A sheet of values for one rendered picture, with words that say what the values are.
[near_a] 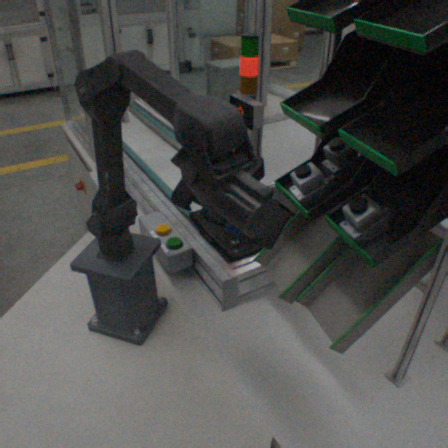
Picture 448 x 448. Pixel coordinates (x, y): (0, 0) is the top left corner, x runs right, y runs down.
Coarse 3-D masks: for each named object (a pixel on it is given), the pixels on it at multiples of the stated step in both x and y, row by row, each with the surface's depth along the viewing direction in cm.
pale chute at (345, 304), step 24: (432, 240) 72; (336, 264) 80; (360, 264) 80; (384, 264) 76; (408, 264) 73; (432, 264) 69; (312, 288) 81; (336, 288) 81; (360, 288) 77; (384, 288) 74; (408, 288) 70; (312, 312) 82; (336, 312) 78; (360, 312) 75; (384, 312) 72; (336, 336) 76; (360, 336) 73
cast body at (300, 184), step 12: (300, 168) 74; (312, 168) 74; (300, 180) 73; (312, 180) 73; (324, 180) 75; (300, 192) 76; (312, 192) 75; (324, 192) 75; (300, 204) 75; (312, 204) 76
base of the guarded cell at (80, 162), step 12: (276, 96) 244; (264, 108) 226; (276, 108) 226; (288, 120) 210; (72, 144) 199; (72, 156) 203; (84, 156) 175; (72, 168) 215; (84, 168) 181; (96, 168) 165; (84, 180) 191; (84, 192) 197; (84, 204) 214; (84, 216) 227; (84, 228) 241
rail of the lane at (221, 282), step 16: (128, 160) 148; (128, 176) 141; (144, 176) 138; (128, 192) 147; (144, 192) 129; (160, 192) 129; (144, 208) 135; (160, 208) 121; (176, 208) 121; (176, 224) 114; (192, 240) 108; (208, 240) 107; (208, 256) 102; (192, 272) 111; (208, 272) 101; (224, 272) 98; (208, 288) 104; (224, 288) 96; (224, 304) 99
